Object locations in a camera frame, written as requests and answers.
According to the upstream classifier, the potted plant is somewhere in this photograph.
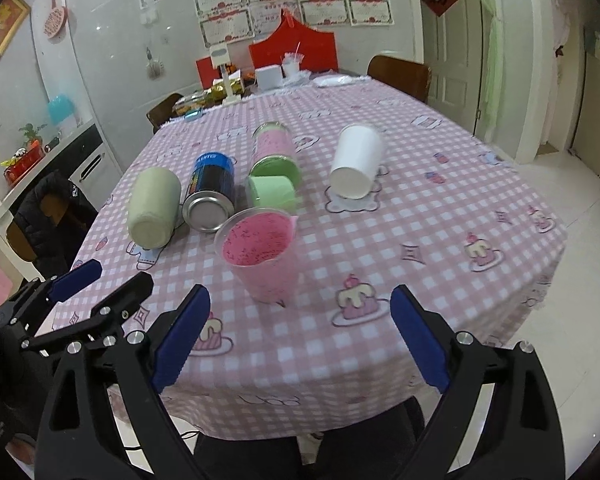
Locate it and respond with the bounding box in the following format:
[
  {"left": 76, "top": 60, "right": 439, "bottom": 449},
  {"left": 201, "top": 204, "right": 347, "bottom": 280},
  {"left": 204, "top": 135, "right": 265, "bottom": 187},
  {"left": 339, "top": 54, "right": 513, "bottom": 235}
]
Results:
[{"left": 18, "top": 123, "right": 47, "bottom": 150}]

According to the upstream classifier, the white door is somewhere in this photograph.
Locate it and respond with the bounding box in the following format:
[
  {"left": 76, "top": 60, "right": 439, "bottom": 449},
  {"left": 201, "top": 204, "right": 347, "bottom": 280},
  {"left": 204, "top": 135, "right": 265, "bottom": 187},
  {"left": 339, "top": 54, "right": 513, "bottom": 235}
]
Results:
[{"left": 422, "top": 0, "right": 487, "bottom": 137}]

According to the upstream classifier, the small green cup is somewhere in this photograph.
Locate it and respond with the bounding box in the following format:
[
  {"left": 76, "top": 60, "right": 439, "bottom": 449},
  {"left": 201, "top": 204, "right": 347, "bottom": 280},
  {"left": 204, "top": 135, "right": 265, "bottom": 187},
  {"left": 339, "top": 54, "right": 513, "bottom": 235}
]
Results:
[{"left": 246, "top": 174, "right": 298, "bottom": 212}]

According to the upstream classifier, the white wall hook ornament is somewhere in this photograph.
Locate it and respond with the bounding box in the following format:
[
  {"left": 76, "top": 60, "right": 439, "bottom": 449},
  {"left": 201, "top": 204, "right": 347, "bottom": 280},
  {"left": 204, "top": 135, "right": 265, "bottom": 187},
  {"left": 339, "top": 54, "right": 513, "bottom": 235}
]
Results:
[{"left": 144, "top": 47, "right": 165, "bottom": 82}]

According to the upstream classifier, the red gift basket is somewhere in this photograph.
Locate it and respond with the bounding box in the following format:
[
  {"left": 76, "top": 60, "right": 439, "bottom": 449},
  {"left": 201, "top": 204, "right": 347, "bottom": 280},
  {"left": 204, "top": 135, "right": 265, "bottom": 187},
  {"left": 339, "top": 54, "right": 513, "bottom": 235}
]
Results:
[{"left": 0, "top": 146, "right": 47, "bottom": 182}]

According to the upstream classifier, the black and white cabinet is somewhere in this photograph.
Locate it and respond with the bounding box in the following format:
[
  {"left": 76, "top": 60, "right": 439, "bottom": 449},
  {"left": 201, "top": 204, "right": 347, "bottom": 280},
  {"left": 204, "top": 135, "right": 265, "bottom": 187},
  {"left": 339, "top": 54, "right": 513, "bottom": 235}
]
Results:
[{"left": 0, "top": 124, "right": 124, "bottom": 241}]

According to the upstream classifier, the white paper cup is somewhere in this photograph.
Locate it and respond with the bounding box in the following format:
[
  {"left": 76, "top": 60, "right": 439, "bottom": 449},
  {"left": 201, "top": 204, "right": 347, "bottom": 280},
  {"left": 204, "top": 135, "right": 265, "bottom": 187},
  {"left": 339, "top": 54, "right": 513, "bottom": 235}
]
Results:
[{"left": 329, "top": 124, "right": 385, "bottom": 200}]

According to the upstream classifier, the pink round wall ornament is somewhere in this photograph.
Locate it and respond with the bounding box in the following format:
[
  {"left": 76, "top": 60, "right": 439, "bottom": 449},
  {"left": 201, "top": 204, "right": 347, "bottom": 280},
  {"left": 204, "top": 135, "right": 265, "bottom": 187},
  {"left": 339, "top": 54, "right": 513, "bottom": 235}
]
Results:
[{"left": 42, "top": 0, "right": 70, "bottom": 39}]

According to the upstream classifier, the white box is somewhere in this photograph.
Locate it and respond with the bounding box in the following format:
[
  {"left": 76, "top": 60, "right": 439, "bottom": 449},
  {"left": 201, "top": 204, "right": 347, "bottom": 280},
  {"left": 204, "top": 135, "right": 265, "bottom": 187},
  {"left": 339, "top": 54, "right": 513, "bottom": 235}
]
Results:
[{"left": 256, "top": 64, "right": 284, "bottom": 91}]

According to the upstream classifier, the pink plastic cup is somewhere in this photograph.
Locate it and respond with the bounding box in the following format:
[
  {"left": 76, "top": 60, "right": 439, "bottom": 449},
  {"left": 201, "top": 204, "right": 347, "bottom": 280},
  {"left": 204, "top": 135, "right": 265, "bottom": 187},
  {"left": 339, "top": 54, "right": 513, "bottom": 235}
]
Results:
[{"left": 214, "top": 207, "right": 301, "bottom": 306}]

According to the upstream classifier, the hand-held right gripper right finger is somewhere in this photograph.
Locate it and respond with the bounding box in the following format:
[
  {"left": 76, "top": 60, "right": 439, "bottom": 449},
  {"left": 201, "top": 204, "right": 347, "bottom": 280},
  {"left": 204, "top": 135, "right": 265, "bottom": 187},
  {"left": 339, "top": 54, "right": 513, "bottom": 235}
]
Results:
[{"left": 390, "top": 284, "right": 566, "bottom": 480}]

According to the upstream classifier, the gold framed picture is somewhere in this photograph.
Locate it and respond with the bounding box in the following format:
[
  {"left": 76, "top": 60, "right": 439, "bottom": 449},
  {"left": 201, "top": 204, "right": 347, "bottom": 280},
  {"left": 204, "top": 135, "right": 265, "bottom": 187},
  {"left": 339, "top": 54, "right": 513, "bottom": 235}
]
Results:
[{"left": 0, "top": 0, "right": 31, "bottom": 58}]

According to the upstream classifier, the black jacket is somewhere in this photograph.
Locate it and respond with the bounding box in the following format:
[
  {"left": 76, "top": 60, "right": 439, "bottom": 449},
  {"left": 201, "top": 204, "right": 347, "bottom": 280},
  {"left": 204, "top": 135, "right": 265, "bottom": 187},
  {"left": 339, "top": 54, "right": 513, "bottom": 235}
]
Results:
[{"left": 12, "top": 169, "right": 101, "bottom": 281}]

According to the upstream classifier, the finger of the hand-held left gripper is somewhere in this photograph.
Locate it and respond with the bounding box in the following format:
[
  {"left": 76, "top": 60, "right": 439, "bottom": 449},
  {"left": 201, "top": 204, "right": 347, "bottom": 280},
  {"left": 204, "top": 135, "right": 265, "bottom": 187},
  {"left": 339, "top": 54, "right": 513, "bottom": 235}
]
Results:
[
  {"left": 20, "top": 272, "right": 155, "bottom": 352},
  {"left": 2, "top": 259, "right": 104, "bottom": 327}
]

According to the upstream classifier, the pink checkered tablecloth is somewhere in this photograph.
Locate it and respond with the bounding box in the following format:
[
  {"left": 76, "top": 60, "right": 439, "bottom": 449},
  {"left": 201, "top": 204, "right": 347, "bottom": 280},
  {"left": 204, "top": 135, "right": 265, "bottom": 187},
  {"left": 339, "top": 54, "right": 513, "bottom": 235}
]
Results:
[{"left": 47, "top": 74, "right": 569, "bottom": 437}]

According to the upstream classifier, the clear cup with straws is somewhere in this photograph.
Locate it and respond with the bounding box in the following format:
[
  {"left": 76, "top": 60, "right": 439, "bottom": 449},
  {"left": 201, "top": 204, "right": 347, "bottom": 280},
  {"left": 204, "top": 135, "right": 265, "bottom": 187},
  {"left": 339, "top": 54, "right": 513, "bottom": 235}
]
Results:
[{"left": 279, "top": 42, "right": 306, "bottom": 82}]

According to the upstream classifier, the pale green cup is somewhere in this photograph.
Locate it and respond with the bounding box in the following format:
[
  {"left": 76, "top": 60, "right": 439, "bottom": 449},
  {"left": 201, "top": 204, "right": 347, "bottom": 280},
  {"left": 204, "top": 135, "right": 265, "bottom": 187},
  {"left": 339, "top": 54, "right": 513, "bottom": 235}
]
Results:
[{"left": 127, "top": 167, "right": 182, "bottom": 249}]

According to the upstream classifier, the blue metal can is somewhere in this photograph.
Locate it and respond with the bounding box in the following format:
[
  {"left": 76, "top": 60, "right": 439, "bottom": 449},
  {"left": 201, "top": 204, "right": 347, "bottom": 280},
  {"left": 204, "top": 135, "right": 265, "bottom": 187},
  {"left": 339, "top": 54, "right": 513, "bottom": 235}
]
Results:
[{"left": 182, "top": 152, "right": 238, "bottom": 233}]

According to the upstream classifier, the pink and green cup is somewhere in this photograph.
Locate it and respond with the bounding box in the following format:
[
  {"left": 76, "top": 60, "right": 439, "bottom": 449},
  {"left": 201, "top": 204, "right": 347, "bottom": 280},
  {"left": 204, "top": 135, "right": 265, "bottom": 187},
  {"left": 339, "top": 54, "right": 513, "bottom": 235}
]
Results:
[{"left": 249, "top": 121, "right": 302, "bottom": 186}]

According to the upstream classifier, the brown wooden chair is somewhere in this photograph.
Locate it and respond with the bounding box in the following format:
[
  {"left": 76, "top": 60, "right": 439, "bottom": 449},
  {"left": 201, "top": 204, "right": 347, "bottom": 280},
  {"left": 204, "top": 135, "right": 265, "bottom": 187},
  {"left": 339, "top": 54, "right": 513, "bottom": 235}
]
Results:
[
  {"left": 367, "top": 54, "right": 433, "bottom": 106},
  {"left": 146, "top": 92, "right": 185, "bottom": 134}
]

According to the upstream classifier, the pile of snack packets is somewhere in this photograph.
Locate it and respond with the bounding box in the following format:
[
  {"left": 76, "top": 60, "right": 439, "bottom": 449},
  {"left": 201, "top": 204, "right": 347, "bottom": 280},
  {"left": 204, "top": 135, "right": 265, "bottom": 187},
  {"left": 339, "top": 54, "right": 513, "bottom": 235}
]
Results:
[{"left": 174, "top": 74, "right": 259, "bottom": 117}]

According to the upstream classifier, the red box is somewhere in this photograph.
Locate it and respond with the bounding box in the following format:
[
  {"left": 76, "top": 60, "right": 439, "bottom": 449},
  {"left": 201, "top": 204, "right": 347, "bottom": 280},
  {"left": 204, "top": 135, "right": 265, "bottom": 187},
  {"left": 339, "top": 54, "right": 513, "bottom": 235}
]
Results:
[{"left": 195, "top": 56, "right": 222, "bottom": 89}]

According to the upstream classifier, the green curtain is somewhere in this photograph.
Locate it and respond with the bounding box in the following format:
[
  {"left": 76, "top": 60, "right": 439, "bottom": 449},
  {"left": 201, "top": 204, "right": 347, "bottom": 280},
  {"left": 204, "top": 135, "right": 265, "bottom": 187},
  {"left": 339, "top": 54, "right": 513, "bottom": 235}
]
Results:
[{"left": 450, "top": 0, "right": 507, "bottom": 142}]

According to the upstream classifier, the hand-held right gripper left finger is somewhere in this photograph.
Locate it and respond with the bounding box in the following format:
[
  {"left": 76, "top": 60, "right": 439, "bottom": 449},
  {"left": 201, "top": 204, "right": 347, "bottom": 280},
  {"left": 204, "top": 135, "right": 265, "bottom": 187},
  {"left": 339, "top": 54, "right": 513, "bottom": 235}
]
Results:
[{"left": 35, "top": 284, "right": 216, "bottom": 480}]

